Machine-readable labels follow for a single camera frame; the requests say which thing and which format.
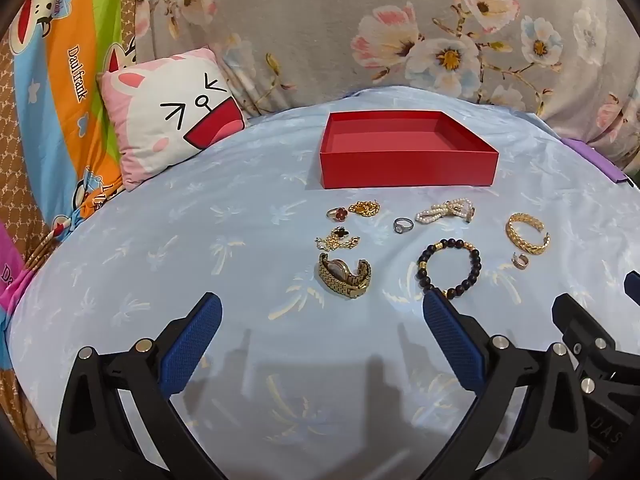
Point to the red cardboard box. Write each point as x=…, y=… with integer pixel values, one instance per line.
x=400, y=170

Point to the cartoon cat face pillow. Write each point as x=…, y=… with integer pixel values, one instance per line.
x=150, y=125

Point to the colourful cartoon bed sheet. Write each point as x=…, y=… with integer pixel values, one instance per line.
x=60, y=85

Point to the gold wrist watch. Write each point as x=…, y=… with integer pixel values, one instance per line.
x=345, y=285

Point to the purple cloth edge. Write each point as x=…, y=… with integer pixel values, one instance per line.
x=600, y=162

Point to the grey floral blanket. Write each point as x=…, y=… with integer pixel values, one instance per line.
x=320, y=35

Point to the light blue patterned sheet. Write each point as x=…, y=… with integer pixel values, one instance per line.
x=200, y=240

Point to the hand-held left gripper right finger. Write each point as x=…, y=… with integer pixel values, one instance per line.
x=452, y=342

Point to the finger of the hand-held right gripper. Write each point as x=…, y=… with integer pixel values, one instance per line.
x=634, y=287
x=585, y=325

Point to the small hoop earring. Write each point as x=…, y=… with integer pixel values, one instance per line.
x=522, y=266

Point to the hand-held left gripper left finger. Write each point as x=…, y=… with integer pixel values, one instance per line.
x=192, y=345

